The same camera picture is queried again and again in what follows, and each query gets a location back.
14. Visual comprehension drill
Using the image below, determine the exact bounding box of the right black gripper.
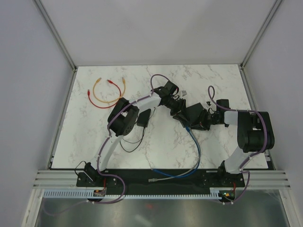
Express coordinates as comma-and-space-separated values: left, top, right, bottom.
189, 109, 221, 131

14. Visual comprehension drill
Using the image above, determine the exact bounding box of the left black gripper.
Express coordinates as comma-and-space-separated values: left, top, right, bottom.
164, 97, 189, 124

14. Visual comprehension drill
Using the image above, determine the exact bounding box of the black network switch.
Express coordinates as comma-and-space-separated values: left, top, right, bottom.
185, 103, 204, 129

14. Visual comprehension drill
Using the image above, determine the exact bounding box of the black power adapter with cord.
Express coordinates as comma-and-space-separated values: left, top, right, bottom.
119, 107, 156, 152

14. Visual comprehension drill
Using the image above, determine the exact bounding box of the yellow ethernet cable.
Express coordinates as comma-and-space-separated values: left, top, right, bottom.
92, 77, 126, 104

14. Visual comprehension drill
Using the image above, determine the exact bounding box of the red ethernet cable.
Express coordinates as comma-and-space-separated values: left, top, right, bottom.
87, 79, 122, 109

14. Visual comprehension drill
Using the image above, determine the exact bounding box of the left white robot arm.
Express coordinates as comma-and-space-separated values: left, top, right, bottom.
76, 82, 190, 187

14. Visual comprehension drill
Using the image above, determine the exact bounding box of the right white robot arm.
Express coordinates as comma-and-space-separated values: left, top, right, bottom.
187, 99, 275, 186

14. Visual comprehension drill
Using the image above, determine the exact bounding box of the blue ethernet cable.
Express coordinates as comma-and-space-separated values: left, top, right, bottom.
150, 126, 202, 178

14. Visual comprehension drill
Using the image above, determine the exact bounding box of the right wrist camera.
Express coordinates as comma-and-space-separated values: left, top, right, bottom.
206, 99, 230, 111

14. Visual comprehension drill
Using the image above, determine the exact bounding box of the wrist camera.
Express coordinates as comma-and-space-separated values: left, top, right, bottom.
179, 90, 187, 97
206, 99, 230, 111

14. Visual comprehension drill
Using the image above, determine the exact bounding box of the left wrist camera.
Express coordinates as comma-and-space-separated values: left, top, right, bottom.
179, 90, 187, 97

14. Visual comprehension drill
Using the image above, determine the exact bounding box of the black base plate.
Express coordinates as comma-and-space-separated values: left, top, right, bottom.
75, 168, 246, 196

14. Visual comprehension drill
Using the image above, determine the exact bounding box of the grey ethernet cable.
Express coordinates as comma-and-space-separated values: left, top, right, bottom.
148, 163, 201, 183

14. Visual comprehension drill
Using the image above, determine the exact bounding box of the white slotted cable duct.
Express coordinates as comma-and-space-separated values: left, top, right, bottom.
43, 189, 222, 200

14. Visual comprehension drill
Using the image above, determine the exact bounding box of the right aluminium frame post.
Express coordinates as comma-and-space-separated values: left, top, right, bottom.
239, 0, 284, 70

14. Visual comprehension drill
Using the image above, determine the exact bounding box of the aluminium frame post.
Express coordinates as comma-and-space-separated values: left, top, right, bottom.
33, 0, 79, 71
239, 0, 284, 70

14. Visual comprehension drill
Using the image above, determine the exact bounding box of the left aluminium frame post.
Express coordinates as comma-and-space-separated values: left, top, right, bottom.
33, 0, 79, 71

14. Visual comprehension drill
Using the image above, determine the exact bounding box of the aluminium front rail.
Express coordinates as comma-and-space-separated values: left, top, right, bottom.
34, 170, 290, 189

